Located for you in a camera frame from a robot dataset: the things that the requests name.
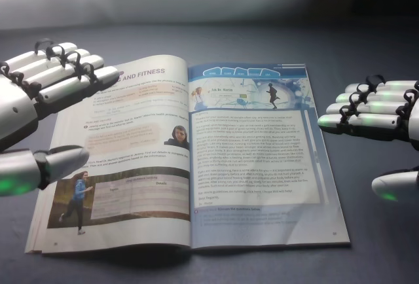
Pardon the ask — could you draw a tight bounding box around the grey table cloth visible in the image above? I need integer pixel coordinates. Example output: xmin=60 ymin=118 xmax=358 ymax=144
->
xmin=0 ymin=24 xmax=419 ymax=284

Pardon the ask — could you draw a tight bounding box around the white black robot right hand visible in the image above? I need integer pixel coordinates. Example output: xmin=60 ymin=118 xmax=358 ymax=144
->
xmin=316 ymin=74 xmax=419 ymax=202

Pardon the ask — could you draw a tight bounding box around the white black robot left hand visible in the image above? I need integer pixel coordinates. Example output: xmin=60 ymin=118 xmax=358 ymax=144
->
xmin=0 ymin=37 xmax=121 ymax=199

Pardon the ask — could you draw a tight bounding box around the English textbook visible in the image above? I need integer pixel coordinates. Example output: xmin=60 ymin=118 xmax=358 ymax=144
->
xmin=24 ymin=54 xmax=352 ymax=258

